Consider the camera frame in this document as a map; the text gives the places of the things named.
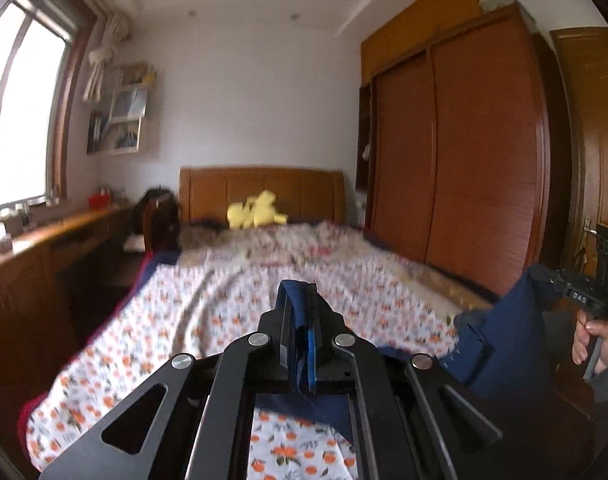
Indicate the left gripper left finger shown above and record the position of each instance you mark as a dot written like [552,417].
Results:
[277,357]

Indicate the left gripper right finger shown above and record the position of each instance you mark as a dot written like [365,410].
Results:
[330,368]

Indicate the navy blue suit jacket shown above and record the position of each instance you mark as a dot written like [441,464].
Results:
[501,357]

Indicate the person's right hand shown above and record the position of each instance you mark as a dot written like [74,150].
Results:
[590,342]

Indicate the orange print bed sheet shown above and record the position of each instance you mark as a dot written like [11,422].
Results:
[201,310]

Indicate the floral beige pillow blanket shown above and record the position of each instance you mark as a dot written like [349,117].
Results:
[333,248]

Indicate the yellow plush toy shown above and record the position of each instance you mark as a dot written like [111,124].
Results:
[255,212]

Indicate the dark chair at desk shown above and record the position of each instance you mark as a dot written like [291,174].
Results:
[156,217]

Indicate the wooden slatted wardrobe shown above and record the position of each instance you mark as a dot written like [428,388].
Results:
[463,115]

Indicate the long wooden desk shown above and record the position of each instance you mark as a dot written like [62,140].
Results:
[56,286]

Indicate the red bowl on desk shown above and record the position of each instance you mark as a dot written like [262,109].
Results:
[99,201]

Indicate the tied white curtain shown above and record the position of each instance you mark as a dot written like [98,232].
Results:
[115,33]

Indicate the wooden door with handle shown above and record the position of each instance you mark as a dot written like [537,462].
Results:
[582,54]

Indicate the white wall shelf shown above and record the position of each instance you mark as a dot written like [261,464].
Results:
[118,120]

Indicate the window with frame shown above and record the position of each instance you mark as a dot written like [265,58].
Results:
[42,48]

